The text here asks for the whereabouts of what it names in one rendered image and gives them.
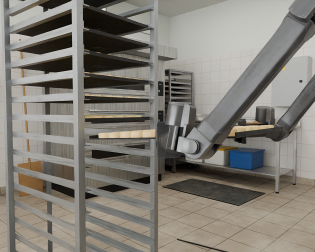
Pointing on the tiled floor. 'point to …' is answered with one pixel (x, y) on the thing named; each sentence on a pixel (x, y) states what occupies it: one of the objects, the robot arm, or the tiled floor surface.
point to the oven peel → (37, 183)
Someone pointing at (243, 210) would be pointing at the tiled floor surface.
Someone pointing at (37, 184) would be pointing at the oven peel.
